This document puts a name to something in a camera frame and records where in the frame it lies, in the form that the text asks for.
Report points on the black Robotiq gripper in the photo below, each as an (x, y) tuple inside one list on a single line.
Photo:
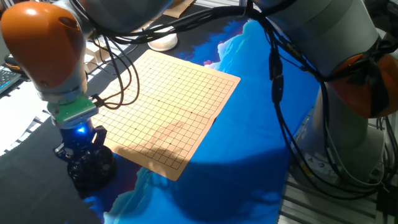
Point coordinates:
[(81, 140)]

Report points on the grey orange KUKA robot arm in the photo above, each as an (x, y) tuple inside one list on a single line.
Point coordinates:
[(326, 31)]

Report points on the tan Go board sheet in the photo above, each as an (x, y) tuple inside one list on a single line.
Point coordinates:
[(171, 109)]

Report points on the black bowl of black stones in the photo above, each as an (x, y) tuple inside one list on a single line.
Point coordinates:
[(96, 174)]

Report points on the black computer keyboard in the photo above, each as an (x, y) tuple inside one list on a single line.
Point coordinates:
[(7, 79)]

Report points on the white bowl of white stones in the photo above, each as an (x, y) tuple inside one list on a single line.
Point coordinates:
[(163, 43)]

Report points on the blue and black table mat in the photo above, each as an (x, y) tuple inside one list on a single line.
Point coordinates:
[(233, 171)]

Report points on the green grey wrist mount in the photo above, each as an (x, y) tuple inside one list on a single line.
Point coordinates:
[(73, 110)]

